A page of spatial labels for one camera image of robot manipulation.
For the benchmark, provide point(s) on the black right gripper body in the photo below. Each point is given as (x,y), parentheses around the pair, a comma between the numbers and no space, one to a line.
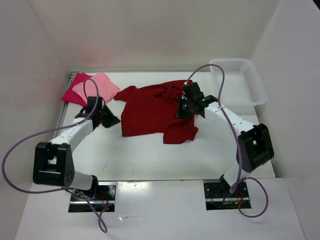
(188,107)

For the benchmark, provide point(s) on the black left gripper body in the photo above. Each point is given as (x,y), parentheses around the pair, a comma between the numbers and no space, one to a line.
(107,118)

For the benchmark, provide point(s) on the light pink t shirt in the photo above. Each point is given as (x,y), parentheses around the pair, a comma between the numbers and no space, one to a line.
(106,89)

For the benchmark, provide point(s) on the dark red t shirt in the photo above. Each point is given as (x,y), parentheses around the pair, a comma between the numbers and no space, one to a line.
(152,109)

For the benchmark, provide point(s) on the magenta t shirt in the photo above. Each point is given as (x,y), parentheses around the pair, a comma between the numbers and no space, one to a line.
(72,97)

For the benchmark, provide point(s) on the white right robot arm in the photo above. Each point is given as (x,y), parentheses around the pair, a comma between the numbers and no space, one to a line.
(253,142)

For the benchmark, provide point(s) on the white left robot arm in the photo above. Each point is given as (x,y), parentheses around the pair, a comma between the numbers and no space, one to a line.
(53,160)

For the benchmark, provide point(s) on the white plastic basket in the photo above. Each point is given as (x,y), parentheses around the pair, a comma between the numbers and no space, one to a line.
(241,81)

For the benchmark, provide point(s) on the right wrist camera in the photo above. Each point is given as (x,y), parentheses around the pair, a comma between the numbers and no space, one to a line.
(193,92)

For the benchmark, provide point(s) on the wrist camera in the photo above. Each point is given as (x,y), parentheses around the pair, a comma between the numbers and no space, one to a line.
(94,103)
(193,92)

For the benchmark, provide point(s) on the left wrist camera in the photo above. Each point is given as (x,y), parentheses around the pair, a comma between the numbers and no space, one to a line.
(94,103)

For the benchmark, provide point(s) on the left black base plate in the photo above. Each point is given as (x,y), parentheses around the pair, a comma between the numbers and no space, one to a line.
(105,199)

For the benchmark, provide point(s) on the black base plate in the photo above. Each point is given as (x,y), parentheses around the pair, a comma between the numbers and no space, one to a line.
(216,199)
(105,199)

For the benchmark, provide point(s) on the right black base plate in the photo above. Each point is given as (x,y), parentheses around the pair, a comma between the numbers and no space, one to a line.
(216,199)

